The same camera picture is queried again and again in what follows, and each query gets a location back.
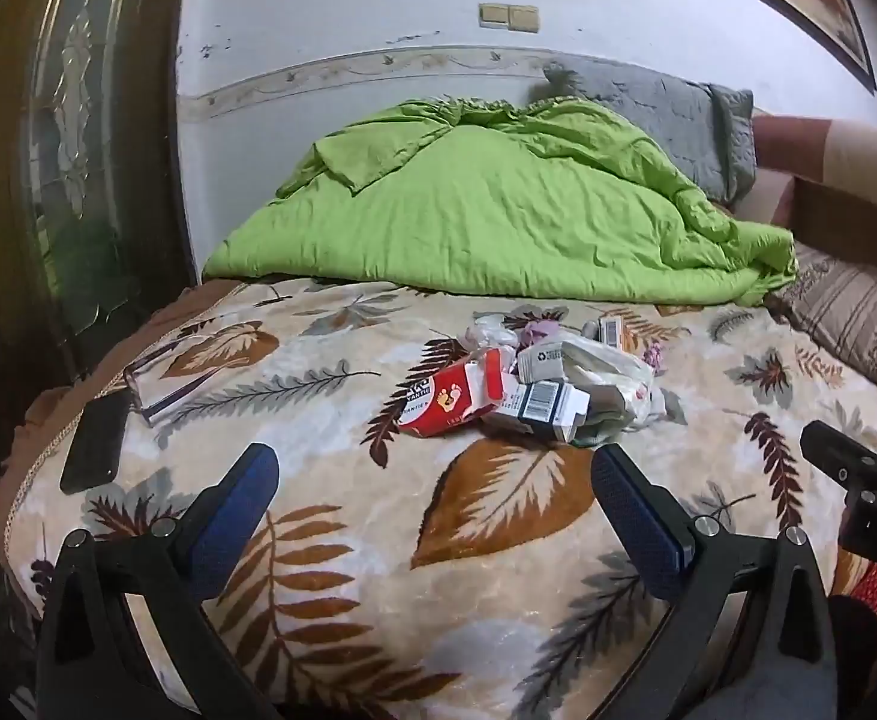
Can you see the small white barcode box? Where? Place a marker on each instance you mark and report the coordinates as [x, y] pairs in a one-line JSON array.
[[613, 331]]

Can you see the white plastic bag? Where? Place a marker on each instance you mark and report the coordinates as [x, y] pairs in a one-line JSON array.
[[605, 375]]

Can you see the white carton with recycling symbol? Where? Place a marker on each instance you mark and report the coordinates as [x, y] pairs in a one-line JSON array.
[[540, 360]]

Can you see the yellowed wall switch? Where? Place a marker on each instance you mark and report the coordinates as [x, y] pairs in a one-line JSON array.
[[525, 18], [493, 13]]

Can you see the striped beige pillow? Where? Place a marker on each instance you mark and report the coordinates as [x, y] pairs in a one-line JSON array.
[[858, 307]]

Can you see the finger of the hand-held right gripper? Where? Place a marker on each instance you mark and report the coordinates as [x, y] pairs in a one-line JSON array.
[[836, 450]]

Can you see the green quilt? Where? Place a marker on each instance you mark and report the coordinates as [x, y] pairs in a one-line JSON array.
[[483, 202]]

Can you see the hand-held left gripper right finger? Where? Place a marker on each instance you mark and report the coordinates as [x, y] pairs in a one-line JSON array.
[[633, 517]]

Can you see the black and white barcode carton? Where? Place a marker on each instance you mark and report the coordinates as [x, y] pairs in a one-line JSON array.
[[543, 405]]

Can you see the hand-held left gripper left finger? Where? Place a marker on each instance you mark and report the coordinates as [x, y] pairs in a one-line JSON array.
[[237, 499]]

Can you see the black phone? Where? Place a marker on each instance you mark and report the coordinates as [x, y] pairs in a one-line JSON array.
[[97, 442]]

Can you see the small purple candy wrapper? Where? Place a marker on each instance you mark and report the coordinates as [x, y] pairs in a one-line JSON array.
[[656, 357]]

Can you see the grey quilted blanket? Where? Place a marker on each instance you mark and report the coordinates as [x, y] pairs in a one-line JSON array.
[[656, 112]]

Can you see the leaf-printed beige blanket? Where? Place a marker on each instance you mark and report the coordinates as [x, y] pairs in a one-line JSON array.
[[408, 615]]

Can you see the dark wooden glass-panel door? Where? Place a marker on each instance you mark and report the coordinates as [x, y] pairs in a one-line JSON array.
[[71, 165]]

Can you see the red and white carton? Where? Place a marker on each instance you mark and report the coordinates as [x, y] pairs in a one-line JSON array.
[[446, 405]]

